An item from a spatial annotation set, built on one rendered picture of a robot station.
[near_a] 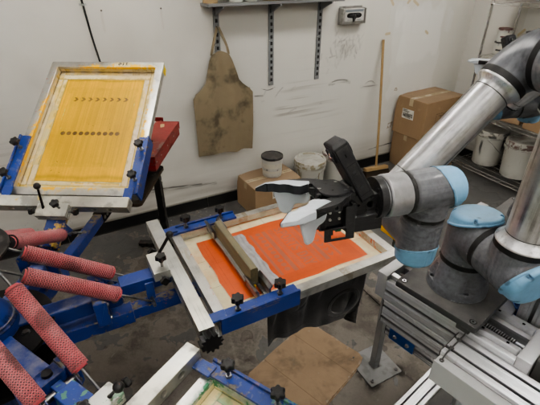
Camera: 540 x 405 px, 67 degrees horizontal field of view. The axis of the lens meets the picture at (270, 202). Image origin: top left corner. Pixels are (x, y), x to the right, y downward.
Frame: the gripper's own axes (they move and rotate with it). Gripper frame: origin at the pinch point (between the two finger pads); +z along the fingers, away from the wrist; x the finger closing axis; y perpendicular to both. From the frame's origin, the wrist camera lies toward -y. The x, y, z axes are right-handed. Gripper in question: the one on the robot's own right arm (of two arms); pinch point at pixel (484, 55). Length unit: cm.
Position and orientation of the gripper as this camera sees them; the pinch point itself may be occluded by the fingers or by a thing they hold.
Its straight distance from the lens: 195.0
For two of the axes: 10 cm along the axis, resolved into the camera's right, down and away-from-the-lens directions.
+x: 9.6, -2.4, 1.4
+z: -2.4, -4.9, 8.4
